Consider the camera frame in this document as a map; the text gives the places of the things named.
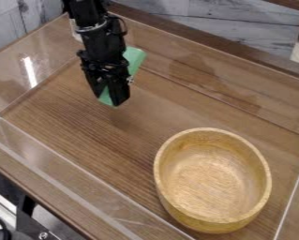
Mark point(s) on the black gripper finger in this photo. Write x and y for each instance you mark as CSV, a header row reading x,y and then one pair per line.
x,y
119,90
97,82

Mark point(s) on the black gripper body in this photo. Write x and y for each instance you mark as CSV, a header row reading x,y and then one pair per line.
x,y
102,57

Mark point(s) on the green rectangular block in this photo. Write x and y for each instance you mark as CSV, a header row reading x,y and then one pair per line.
x,y
135,56

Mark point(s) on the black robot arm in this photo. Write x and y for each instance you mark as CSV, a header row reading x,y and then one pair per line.
x,y
86,7

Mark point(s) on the brown wooden bowl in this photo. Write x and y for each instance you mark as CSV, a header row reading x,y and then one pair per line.
x,y
213,180

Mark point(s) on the clear acrylic tray wall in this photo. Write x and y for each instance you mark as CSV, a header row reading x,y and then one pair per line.
x,y
99,211

